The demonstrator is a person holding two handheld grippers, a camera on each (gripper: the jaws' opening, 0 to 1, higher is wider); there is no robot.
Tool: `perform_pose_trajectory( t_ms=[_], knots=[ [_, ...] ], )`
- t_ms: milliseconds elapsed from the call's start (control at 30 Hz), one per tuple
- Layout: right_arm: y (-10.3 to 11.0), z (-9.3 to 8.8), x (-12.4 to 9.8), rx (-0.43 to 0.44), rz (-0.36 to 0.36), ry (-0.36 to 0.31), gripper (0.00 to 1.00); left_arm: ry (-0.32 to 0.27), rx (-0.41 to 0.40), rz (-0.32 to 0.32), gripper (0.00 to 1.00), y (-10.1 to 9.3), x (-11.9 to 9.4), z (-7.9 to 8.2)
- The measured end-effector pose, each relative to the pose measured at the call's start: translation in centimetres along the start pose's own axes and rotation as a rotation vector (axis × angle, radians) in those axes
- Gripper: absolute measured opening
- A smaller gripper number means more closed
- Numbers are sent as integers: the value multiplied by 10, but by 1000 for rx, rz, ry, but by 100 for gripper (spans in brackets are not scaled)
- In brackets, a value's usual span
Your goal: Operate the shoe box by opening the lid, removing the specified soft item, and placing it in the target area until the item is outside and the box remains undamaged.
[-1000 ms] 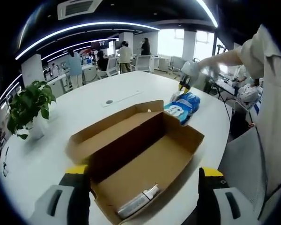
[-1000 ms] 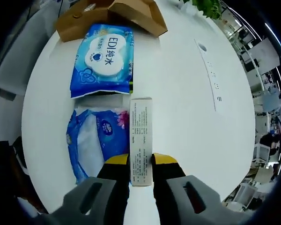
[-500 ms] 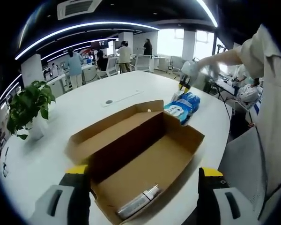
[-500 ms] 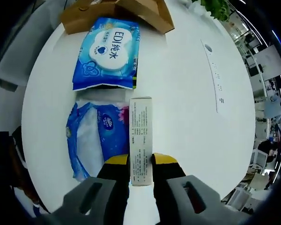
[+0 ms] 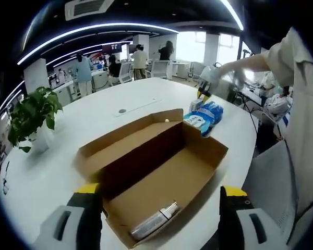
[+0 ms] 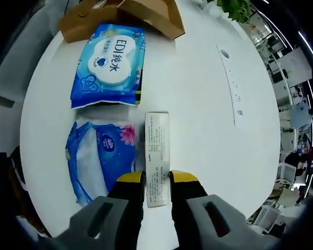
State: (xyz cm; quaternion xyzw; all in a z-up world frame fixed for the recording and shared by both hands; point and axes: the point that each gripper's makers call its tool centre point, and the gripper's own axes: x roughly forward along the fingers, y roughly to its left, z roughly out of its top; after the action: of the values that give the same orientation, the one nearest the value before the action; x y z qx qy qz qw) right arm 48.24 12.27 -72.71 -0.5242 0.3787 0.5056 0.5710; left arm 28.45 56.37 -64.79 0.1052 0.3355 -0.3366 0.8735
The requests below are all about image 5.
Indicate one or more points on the wall display screen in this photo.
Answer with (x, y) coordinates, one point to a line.
(112, 47)

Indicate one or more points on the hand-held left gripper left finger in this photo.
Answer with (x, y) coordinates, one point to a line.
(86, 221)

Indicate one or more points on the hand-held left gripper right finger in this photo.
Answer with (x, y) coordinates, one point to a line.
(229, 221)

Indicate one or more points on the green potted plant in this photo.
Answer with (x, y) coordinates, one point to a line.
(34, 109)

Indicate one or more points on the blue wet wipes pack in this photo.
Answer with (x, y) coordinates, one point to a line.
(195, 121)

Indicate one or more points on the curved ceiling light strip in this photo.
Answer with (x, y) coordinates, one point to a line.
(107, 25)

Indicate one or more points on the blue plastic tissue packet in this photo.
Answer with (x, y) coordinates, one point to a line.
(214, 112)

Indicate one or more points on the ceiling air conditioner unit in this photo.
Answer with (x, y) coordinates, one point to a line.
(88, 9)

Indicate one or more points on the straight ceiling light strip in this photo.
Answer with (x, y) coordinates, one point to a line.
(234, 14)

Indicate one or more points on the brown cardboard shoe box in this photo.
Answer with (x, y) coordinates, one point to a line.
(146, 182)

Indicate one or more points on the person's beige shirt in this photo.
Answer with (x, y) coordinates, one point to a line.
(302, 104)

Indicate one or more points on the small white packet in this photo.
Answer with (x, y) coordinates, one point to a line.
(194, 105)

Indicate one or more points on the white office desk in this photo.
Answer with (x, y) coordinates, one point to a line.
(65, 91)

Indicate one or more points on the white office chair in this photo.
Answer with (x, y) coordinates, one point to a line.
(125, 71)
(160, 67)

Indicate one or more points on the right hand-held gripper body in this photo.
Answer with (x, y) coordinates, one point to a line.
(210, 76)

